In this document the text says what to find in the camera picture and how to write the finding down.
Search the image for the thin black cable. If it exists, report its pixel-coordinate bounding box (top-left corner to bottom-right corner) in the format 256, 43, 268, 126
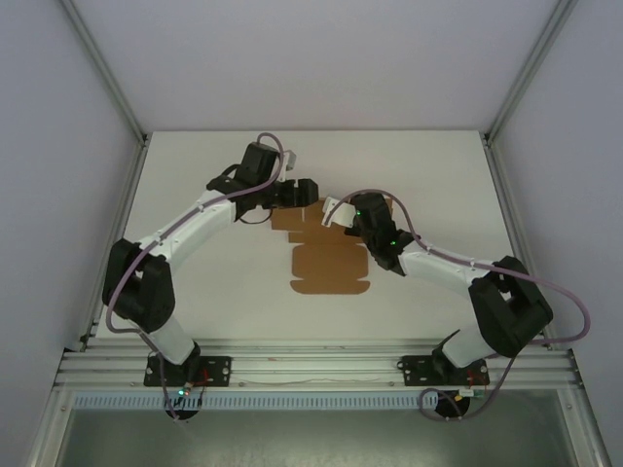
236, 206, 274, 227

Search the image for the grey slotted cable duct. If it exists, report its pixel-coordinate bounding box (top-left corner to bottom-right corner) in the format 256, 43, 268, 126
72, 393, 439, 411

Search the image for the brown cardboard box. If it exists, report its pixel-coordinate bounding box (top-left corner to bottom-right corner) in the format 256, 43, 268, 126
270, 194, 394, 297

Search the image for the aluminium frame post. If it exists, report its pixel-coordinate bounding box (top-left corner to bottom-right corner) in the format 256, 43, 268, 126
484, 0, 578, 145
60, 0, 150, 147

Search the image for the aluminium side rail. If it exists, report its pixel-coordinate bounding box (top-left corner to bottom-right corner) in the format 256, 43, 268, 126
77, 135, 150, 352
481, 135, 556, 351

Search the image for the grey metal panel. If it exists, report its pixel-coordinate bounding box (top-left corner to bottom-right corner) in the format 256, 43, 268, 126
28, 388, 609, 467

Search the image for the aluminium mounting rail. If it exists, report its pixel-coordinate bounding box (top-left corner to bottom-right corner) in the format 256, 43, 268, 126
53, 339, 583, 390

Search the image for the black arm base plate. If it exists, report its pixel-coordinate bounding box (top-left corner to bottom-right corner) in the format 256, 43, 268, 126
143, 354, 233, 388
397, 354, 489, 388

